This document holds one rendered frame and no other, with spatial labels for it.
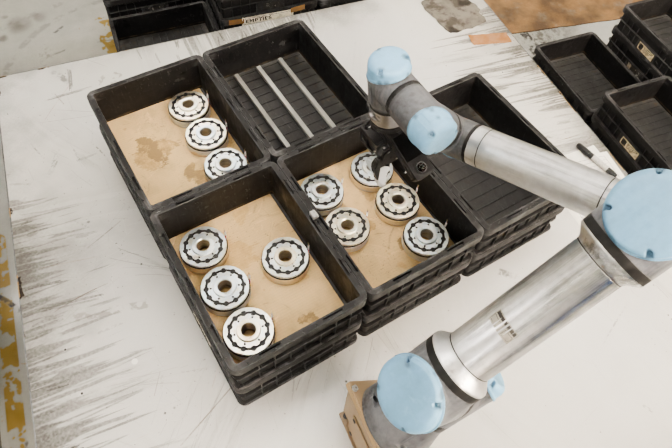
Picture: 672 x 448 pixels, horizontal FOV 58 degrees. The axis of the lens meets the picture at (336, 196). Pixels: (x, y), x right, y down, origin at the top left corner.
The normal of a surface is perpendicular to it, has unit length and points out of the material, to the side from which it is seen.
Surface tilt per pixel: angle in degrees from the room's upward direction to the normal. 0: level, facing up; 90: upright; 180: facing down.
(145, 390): 0
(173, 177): 0
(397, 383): 52
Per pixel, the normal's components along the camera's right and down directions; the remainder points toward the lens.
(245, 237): 0.05, -0.57
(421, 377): -0.64, -0.05
